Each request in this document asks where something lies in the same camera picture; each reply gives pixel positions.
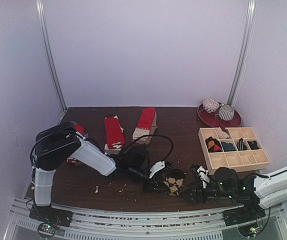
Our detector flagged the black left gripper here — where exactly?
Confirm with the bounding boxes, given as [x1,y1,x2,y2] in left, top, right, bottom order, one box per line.
[128,166,169,195]

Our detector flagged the brown argyle sock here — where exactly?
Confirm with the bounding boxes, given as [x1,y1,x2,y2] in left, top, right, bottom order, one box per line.
[163,168,186,197]

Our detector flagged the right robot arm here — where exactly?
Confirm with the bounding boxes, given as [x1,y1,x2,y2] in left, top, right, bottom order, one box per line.
[180,164,287,221]

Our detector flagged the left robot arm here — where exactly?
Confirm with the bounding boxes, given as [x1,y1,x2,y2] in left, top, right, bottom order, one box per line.
[29,122,173,222]

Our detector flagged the rolled colourful socks in box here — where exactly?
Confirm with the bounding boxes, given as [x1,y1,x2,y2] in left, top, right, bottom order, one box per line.
[205,136,222,153]

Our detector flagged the red sock middle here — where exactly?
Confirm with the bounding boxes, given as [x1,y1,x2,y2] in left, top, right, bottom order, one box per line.
[103,117,126,150]

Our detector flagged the red white sock right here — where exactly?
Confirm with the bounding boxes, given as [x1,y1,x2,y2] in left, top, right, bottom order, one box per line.
[132,107,157,137]

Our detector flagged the purple striped sock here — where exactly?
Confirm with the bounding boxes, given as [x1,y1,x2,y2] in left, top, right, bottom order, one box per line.
[70,121,89,140]

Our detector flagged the teal rolled sock in box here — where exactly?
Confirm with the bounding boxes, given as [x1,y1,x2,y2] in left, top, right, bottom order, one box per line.
[220,141,236,152]

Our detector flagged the wooden divided organizer box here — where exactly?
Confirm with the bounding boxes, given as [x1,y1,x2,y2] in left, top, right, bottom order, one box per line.
[198,127,270,175]

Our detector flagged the beige sock in box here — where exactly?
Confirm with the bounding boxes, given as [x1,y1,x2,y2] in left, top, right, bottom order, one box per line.
[215,127,230,139]

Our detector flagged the black striped sock in box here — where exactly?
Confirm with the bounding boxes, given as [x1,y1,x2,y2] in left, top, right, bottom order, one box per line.
[236,138,248,151]

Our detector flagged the red sock far left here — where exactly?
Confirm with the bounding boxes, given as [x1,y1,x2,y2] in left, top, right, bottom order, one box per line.
[74,124,85,136]

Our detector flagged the red round tray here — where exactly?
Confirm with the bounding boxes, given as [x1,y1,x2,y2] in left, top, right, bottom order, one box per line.
[197,104,242,128]

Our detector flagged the grey striped cup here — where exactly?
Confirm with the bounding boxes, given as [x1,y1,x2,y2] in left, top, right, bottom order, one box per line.
[218,104,235,122]

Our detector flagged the white patterned bowl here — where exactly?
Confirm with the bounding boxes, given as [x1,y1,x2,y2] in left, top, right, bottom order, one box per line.
[202,98,220,113]

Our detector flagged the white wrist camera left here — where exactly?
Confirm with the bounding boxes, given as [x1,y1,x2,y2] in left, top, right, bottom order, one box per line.
[149,161,165,179]

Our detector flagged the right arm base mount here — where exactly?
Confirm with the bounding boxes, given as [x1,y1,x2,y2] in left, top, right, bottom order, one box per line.
[222,204,266,227]

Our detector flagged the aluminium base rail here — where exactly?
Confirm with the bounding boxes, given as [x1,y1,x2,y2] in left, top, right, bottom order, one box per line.
[2,198,287,240]

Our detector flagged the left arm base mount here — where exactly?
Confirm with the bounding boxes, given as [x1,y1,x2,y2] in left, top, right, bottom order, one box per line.
[29,204,73,227]

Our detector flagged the aluminium frame post right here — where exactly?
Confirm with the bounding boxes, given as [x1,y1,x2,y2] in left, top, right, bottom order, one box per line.
[227,0,257,107]

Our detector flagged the aluminium frame post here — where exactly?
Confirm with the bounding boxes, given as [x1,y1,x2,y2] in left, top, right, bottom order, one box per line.
[35,0,68,112]
[227,0,257,107]

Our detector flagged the aluminium frame post left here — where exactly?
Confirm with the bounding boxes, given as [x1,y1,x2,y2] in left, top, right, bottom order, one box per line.
[35,0,68,112]

